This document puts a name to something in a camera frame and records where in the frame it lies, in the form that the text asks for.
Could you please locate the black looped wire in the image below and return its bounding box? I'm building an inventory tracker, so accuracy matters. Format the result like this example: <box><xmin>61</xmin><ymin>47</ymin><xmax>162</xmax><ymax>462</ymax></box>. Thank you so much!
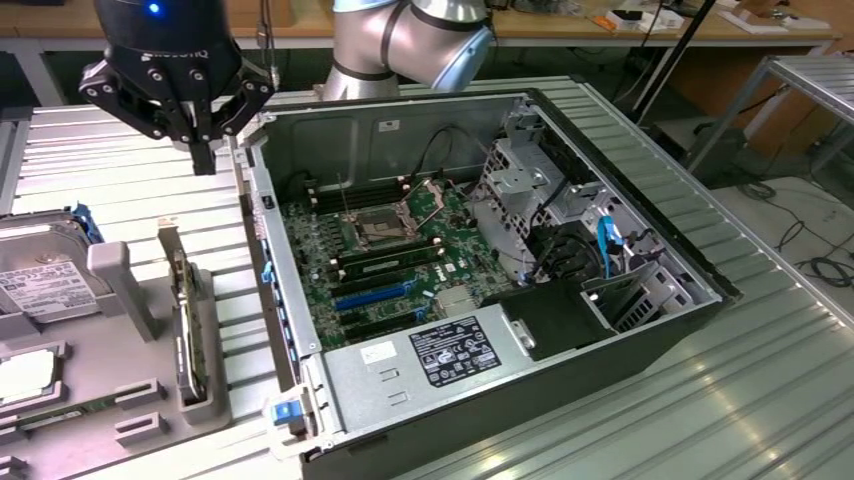
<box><xmin>407</xmin><ymin>124</ymin><xmax>468</xmax><ymax>181</ymax></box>

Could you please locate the silver chipset heatsink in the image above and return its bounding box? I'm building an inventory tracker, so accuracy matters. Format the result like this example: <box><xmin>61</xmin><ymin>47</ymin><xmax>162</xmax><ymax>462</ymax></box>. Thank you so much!
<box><xmin>436</xmin><ymin>287</ymin><xmax>482</xmax><ymax>314</ymax></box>

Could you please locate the grey parts rack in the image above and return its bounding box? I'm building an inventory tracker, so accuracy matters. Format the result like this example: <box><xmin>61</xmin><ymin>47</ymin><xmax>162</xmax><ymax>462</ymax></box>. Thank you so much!
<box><xmin>0</xmin><ymin>240</ymin><xmax>232</xmax><ymax>480</ymax></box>

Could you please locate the coiled black cable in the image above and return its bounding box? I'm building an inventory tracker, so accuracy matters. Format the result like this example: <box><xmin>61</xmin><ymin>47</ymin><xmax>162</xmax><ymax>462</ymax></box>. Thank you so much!
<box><xmin>809</xmin><ymin>255</ymin><xmax>854</xmax><ymax>290</ymax></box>

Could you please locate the black wire bundle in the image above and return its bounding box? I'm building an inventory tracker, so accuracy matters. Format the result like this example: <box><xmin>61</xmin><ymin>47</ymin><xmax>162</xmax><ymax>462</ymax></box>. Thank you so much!
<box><xmin>517</xmin><ymin>219</ymin><xmax>606</xmax><ymax>289</ymax></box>

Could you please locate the black box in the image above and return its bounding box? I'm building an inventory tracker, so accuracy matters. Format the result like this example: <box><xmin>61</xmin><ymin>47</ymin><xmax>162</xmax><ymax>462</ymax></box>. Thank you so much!
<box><xmin>650</xmin><ymin>117</ymin><xmax>749</xmax><ymax>169</ymax></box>

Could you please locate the brown wooden cabinet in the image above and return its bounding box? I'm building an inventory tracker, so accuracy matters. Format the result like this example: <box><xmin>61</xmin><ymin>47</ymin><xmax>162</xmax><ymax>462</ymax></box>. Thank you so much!
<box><xmin>666</xmin><ymin>47</ymin><xmax>833</xmax><ymax>151</ymax></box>

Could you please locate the blue case latch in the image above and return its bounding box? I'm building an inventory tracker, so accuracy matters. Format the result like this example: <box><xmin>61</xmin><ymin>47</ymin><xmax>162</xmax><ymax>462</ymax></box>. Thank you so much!
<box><xmin>268</xmin><ymin>396</ymin><xmax>300</xmax><ymax>427</ymax></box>

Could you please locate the green RAM stick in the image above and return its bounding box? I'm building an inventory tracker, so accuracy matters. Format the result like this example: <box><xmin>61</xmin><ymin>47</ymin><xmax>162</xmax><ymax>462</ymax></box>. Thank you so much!
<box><xmin>340</xmin><ymin>247</ymin><xmax>436</xmax><ymax>275</ymax></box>
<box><xmin>12</xmin><ymin>397</ymin><xmax>119</xmax><ymax>431</ymax></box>

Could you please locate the silver locking lever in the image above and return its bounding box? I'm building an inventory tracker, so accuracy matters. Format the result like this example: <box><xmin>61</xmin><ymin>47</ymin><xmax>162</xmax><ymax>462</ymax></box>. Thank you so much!
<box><xmin>436</xmin><ymin>167</ymin><xmax>483</xmax><ymax>202</ymax></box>
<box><xmin>335</xmin><ymin>172</ymin><xmax>356</xmax><ymax>224</ymax></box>

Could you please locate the black stand pole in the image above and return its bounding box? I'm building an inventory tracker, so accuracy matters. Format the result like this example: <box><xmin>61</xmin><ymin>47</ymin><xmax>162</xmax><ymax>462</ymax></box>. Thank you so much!
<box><xmin>630</xmin><ymin>0</ymin><xmax>722</xmax><ymax>124</ymax></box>

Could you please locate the black RAM slot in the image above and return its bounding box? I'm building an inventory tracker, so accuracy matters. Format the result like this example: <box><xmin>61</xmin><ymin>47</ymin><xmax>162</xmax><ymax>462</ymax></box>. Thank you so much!
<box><xmin>334</xmin><ymin>233</ymin><xmax>440</xmax><ymax>262</ymax></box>
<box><xmin>308</xmin><ymin>185</ymin><xmax>410</xmax><ymax>205</ymax></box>
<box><xmin>335</xmin><ymin>238</ymin><xmax>442</xmax><ymax>267</ymax></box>
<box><xmin>307</xmin><ymin>174</ymin><xmax>408</xmax><ymax>194</ymax></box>
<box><xmin>307</xmin><ymin>179</ymin><xmax>408</xmax><ymax>199</ymax></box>
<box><xmin>336</xmin><ymin>247</ymin><xmax>446</xmax><ymax>281</ymax></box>
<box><xmin>310</xmin><ymin>191</ymin><xmax>411</xmax><ymax>211</ymax></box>

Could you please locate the silver power supply unit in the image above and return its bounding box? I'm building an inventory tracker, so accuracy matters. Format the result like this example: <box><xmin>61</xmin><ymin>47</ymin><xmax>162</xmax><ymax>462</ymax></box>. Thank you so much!
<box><xmin>319</xmin><ymin>302</ymin><xmax>539</xmax><ymax>436</ymax></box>

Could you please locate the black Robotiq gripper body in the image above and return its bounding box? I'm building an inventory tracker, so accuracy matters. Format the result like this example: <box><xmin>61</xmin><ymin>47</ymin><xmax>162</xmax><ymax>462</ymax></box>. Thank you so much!
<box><xmin>92</xmin><ymin>0</ymin><xmax>243</xmax><ymax>104</ymax></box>

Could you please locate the green Dell motherboard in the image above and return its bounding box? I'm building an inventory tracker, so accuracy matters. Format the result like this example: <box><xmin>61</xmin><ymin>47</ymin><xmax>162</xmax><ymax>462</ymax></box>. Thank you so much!
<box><xmin>276</xmin><ymin>177</ymin><xmax>529</xmax><ymax>351</ymax></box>

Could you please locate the wooden desk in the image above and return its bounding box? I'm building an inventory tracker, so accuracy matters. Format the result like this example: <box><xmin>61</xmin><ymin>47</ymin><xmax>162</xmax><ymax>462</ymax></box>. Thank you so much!
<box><xmin>0</xmin><ymin>0</ymin><xmax>843</xmax><ymax>51</ymax></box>

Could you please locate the aluminium frame table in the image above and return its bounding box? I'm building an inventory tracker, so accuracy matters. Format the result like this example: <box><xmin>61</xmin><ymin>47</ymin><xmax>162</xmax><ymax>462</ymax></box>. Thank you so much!
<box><xmin>685</xmin><ymin>52</ymin><xmax>854</xmax><ymax>174</ymax></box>

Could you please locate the NVIDIA graphics card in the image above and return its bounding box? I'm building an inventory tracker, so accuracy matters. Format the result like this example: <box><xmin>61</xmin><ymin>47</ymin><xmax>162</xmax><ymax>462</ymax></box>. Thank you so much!
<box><xmin>156</xmin><ymin>215</ymin><xmax>215</xmax><ymax>406</ymax></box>

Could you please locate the silver open disk bay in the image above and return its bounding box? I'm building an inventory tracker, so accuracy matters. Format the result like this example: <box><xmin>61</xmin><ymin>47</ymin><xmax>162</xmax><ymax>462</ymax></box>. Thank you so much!
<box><xmin>579</xmin><ymin>259</ymin><xmax>726</xmax><ymax>334</ymax></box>

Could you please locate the silver perforated disk bay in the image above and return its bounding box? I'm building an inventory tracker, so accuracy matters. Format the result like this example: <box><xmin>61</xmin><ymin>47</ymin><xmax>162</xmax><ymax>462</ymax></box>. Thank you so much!
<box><xmin>476</xmin><ymin>137</ymin><xmax>602</xmax><ymax>261</ymax></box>

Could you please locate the long black expansion slot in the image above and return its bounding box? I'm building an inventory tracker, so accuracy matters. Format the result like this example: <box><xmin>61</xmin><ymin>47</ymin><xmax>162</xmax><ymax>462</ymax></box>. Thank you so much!
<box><xmin>339</xmin><ymin>305</ymin><xmax>419</xmax><ymax>331</ymax></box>
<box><xmin>330</xmin><ymin>272</ymin><xmax>406</xmax><ymax>297</ymax></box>
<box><xmin>343</xmin><ymin>317</ymin><xmax>420</xmax><ymax>344</ymax></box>

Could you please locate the blue expansion slot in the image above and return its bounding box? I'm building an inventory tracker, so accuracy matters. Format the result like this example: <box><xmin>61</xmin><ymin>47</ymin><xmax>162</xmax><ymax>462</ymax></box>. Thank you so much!
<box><xmin>332</xmin><ymin>283</ymin><xmax>411</xmax><ymax>311</ymax></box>

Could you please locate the silver CPU chip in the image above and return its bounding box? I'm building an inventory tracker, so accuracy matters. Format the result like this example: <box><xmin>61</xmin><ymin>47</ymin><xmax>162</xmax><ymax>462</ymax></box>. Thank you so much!
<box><xmin>0</xmin><ymin>349</ymin><xmax>61</xmax><ymax>406</ymax></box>

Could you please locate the aluminium profile rail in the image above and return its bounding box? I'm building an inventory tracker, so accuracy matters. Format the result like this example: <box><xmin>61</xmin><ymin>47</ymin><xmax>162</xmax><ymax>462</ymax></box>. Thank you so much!
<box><xmin>0</xmin><ymin>105</ymin><xmax>32</xmax><ymax>216</ymax></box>

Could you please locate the CPU socket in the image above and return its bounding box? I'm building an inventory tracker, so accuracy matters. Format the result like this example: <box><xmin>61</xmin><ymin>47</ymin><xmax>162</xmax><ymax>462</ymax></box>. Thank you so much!
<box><xmin>343</xmin><ymin>202</ymin><xmax>428</xmax><ymax>251</ymax></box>

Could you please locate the white booklet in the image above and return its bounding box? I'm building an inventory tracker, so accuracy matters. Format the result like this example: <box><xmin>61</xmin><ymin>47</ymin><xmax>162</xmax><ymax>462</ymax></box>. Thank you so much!
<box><xmin>717</xmin><ymin>7</ymin><xmax>793</xmax><ymax>35</ymax></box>

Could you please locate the metal socket cover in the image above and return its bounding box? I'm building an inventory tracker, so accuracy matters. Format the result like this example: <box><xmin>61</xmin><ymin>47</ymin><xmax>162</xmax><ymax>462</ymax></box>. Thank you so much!
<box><xmin>398</xmin><ymin>177</ymin><xmax>450</xmax><ymax>241</ymax></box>

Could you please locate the grey wire bundle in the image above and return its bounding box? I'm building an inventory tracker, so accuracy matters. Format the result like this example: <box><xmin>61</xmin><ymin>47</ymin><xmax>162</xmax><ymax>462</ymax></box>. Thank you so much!
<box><xmin>619</xmin><ymin>227</ymin><xmax>669</xmax><ymax>266</ymax></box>

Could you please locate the thin black wire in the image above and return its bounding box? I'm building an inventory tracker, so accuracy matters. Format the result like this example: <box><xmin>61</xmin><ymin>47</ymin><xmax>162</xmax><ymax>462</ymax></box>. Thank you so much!
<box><xmin>535</xmin><ymin>163</ymin><xmax>573</xmax><ymax>227</ymax></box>

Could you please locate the grey cable with plug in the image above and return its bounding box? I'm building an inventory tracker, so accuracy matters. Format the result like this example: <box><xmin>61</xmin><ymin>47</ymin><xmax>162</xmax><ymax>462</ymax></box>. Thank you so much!
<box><xmin>255</xmin><ymin>0</ymin><xmax>279</xmax><ymax>89</ymax></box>

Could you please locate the blue SATA wire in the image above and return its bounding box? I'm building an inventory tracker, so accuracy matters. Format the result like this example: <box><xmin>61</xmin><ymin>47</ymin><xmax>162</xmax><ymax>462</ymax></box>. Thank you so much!
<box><xmin>597</xmin><ymin>214</ymin><xmax>626</xmax><ymax>281</ymax></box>

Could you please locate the hard disk with blue caddy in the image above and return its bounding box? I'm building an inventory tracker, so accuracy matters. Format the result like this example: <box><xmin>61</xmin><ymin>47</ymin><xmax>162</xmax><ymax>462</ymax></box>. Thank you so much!
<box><xmin>0</xmin><ymin>202</ymin><xmax>108</xmax><ymax>326</ymax></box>

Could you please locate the black open PC case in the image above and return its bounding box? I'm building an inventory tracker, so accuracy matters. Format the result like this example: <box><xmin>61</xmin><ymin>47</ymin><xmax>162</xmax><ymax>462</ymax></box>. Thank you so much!
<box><xmin>223</xmin><ymin>87</ymin><xmax>743</xmax><ymax>480</ymax></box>

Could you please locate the black plastic shroud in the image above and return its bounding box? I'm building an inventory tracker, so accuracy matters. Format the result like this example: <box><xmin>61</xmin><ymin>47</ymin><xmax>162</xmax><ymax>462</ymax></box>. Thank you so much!
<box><xmin>479</xmin><ymin>282</ymin><xmax>619</xmax><ymax>361</ymax></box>

